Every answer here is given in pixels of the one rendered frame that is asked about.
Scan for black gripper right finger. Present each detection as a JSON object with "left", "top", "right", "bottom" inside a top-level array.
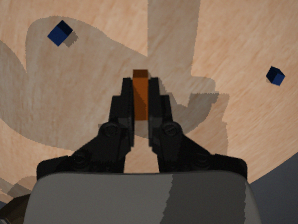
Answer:
[{"left": 148, "top": 77, "right": 247, "bottom": 180}]

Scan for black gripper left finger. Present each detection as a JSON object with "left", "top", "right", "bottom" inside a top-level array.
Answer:
[{"left": 36, "top": 78, "right": 135, "bottom": 180}]

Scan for orange rod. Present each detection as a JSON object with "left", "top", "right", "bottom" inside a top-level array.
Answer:
[{"left": 133, "top": 69, "right": 148, "bottom": 121}]

